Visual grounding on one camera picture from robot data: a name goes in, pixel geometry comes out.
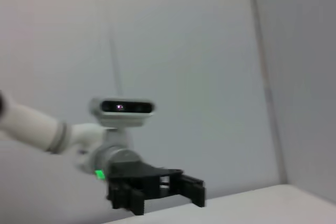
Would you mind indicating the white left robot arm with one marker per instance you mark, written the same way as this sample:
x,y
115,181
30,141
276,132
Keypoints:
x,y
31,125

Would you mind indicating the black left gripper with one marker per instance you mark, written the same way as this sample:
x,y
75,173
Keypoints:
x,y
141,179

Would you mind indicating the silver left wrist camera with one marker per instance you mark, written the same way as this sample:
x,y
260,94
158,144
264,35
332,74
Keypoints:
x,y
123,111

